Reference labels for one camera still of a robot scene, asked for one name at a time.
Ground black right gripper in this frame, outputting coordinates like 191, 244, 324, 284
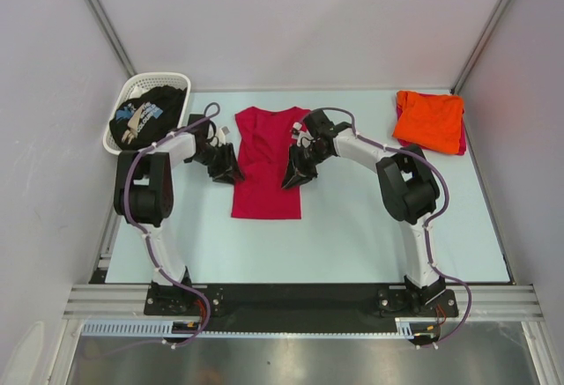
281, 143, 331, 191

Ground folded orange t shirt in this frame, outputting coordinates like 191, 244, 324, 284
392, 90, 465, 155

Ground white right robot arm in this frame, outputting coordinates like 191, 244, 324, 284
282, 109, 446, 315

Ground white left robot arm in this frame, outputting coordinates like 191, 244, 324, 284
114, 114, 244, 315

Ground grey slotted cable duct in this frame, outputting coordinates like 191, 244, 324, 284
82, 320, 200, 338

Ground aluminium frame rail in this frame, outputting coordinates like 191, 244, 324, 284
63, 284, 543, 321

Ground black printed t shirt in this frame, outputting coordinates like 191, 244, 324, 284
109, 85, 187, 150

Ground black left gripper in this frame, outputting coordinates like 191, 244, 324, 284
189, 143, 244, 185

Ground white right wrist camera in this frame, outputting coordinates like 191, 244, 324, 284
291, 122, 314, 147

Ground white plastic laundry basket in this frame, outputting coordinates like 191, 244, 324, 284
102, 72, 191, 155

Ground red polo shirt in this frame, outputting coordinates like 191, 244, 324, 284
232, 107, 308, 220

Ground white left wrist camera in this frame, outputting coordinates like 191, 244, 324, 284
210, 126, 230, 147

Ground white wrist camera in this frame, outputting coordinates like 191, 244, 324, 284
291, 122, 314, 147
210, 126, 230, 147

